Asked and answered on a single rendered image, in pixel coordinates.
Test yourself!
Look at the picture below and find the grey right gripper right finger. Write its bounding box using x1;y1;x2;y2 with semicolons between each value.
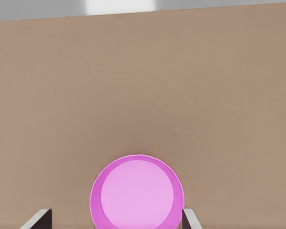
182;208;204;229

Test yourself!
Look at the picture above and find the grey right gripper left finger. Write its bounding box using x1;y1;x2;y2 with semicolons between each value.
20;208;52;229

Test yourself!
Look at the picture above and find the pink round plate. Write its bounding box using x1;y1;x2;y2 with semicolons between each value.
90;154;188;229

